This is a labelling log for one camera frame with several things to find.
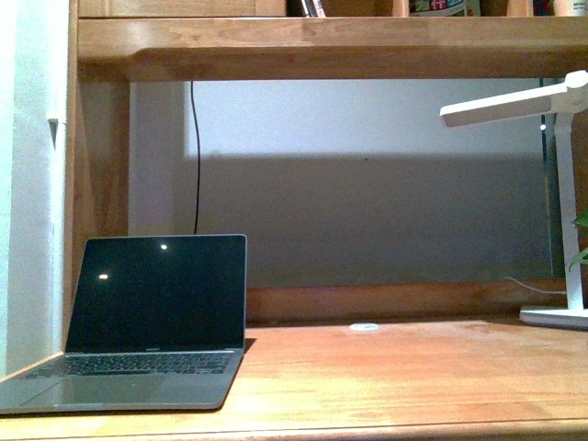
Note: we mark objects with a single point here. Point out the books on shelf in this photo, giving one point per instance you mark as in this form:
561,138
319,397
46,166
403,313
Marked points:
312,8

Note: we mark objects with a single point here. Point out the white desk lamp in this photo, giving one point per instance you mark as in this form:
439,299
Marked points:
564,100

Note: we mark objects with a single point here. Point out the grey open laptop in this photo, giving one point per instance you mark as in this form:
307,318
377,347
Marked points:
158,323

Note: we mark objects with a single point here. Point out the wooden desk hutch shelf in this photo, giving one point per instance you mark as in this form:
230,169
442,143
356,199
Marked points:
107,52

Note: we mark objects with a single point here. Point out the white round cable grommet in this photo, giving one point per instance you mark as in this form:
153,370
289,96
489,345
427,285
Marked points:
364,327

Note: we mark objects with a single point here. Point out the green plant leaves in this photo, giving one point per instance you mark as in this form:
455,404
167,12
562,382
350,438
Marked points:
580,257

